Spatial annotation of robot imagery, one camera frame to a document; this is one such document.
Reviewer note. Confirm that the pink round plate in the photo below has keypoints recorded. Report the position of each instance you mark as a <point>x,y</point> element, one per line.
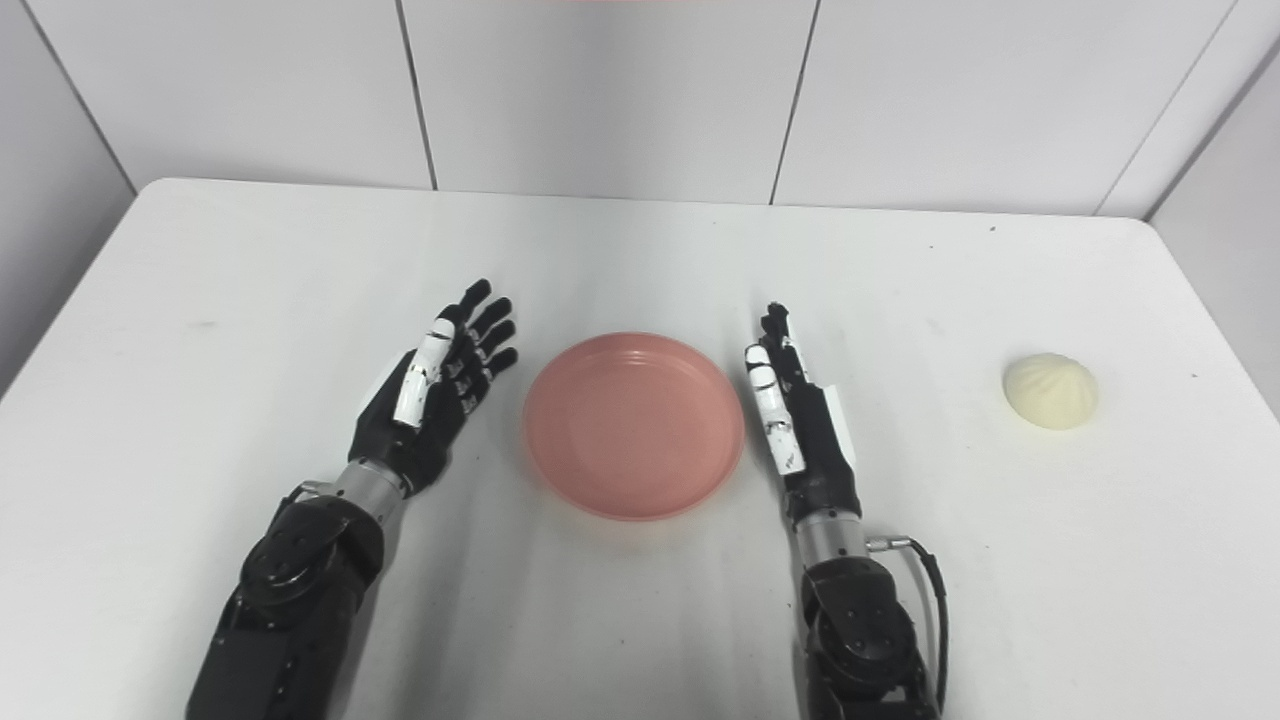
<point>633,425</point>

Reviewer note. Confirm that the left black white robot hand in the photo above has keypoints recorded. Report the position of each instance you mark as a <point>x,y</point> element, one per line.
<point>425,410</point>

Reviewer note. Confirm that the white steamed bun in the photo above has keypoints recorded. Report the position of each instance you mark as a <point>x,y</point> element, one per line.
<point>1051,391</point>

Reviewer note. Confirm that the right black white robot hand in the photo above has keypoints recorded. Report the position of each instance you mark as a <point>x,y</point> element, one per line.
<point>810,440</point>

